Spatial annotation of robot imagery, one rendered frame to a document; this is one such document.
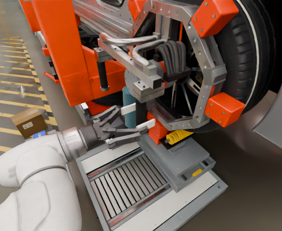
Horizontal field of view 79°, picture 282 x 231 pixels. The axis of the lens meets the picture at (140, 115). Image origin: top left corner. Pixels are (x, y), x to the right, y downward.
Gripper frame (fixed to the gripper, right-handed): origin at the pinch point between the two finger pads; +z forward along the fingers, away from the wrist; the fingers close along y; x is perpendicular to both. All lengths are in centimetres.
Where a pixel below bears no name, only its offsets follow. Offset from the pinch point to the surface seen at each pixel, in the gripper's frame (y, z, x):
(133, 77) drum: -15.5, 6.2, 5.5
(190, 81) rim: -7.8, 31.1, -0.1
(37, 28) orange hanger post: -253, -9, -27
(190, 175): 5, 37, -68
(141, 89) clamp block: 1.9, -0.8, 12.1
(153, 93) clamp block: 2.3, 3.3, 9.2
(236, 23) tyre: 5.1, 30.1, 26.0
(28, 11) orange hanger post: -253, -12, -7
